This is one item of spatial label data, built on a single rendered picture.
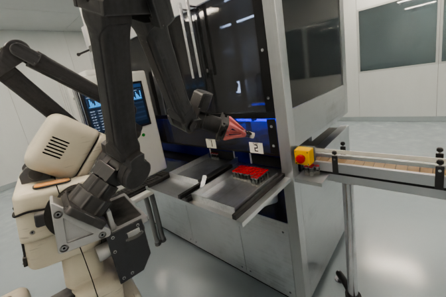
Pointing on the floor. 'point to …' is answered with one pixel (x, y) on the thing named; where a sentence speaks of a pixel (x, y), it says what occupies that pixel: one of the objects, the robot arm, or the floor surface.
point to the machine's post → (284, 119)
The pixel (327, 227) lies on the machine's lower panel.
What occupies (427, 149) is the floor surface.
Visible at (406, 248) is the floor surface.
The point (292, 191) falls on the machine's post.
